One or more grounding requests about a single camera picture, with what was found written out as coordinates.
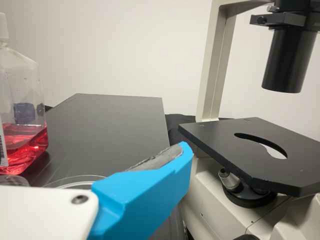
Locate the petri dish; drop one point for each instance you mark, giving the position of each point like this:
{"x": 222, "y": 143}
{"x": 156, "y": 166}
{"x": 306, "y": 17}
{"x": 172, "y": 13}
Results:
{"x": 75, "y": 182}

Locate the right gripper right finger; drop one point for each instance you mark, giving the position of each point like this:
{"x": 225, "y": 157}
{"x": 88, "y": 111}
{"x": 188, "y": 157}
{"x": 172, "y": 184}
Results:
{"x": 140, "y": 197}

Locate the black tray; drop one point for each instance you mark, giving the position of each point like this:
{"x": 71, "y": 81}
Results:
{"x": 100, "y": 130}

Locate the cream microscope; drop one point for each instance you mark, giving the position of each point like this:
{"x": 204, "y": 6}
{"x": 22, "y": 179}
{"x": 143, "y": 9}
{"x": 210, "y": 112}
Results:
{"x": 250, "y": 155}

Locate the red liquid bottle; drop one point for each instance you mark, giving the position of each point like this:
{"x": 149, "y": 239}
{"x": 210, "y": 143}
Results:
{"x": 22, "y": 140}

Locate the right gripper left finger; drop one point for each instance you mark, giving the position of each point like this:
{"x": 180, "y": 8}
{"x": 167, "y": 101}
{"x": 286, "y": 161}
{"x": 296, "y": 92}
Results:
{"x": 11, "y": 181}

